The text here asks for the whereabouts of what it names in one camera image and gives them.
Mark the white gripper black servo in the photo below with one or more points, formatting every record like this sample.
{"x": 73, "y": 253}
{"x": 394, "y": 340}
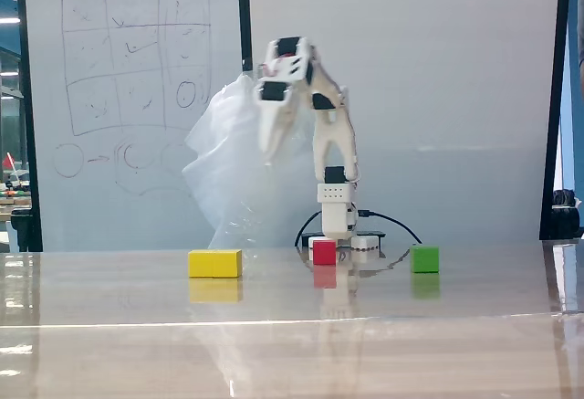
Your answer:
{"x": 273, "y": 113}

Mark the yellow cube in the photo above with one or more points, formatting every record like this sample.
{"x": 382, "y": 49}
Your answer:
{"x": 201, "y": 264}
{"x": 228, "y": 263}

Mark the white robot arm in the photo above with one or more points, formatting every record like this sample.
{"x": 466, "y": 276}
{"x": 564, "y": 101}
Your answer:
{"x": 337, "y": 132}

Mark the red cube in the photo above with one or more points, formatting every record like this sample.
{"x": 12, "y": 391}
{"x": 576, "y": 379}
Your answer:
{"x": 324, "y": 253}

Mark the green cube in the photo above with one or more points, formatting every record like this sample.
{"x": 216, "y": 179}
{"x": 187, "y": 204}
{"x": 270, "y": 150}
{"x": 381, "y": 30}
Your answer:
{"x": 425, "y": 259}

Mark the translucent plastic bag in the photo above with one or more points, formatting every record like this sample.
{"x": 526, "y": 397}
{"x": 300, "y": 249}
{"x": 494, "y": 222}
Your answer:
{"x": 228, "y": 166}

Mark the black flat board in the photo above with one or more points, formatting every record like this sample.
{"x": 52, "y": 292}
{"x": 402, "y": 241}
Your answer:
{"x": 372, "y": 234}

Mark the whiteboard with marker drawings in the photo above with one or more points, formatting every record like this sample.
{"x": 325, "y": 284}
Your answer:
{"x": 137, "y": 189}

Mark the plain large whiteboard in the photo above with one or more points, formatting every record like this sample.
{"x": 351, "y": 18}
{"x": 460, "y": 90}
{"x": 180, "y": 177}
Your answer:
{"x": 433, "y": 75}

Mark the small red flag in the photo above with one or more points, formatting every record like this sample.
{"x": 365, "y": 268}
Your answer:
{"x": 9, "y": 160}

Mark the black bin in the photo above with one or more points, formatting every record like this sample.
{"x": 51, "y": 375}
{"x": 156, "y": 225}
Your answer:
{"x": 20, "y": 230}

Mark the black round object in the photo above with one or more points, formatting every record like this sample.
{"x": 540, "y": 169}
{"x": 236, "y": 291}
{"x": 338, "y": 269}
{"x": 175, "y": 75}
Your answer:
{"x": 566, "y": 216}

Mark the black whiteboard frame post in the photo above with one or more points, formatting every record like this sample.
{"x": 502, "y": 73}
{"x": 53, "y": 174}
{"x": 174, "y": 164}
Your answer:
{"x": 245, "y": 15}
{"x": 555, "y": 97}

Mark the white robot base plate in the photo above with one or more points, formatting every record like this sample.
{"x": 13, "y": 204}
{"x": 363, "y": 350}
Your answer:
{"x": 365, "y": 246}

